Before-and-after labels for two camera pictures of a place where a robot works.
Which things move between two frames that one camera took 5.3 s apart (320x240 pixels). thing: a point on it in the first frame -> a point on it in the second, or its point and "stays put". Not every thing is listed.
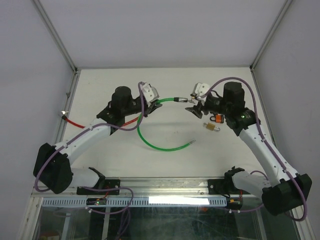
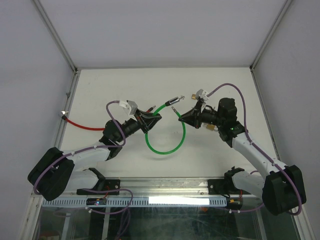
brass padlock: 211,126 stays put
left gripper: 153,106 -> 146,120
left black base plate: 110,183 stays put
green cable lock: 177,99 -> 167,103
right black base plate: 222,186 stays put
